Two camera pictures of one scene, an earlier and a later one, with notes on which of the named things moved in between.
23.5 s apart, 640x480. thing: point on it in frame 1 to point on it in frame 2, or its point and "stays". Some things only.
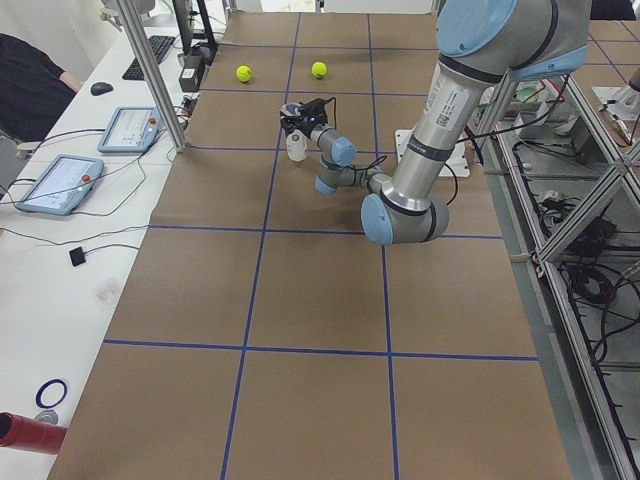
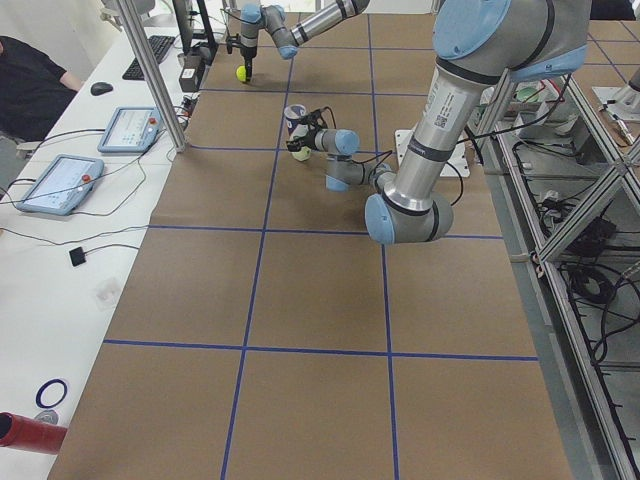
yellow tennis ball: (243, 73) stays
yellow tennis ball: (319, 69) to (302, 155)
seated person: (33, 94) stays
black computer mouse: (100, 88) stays
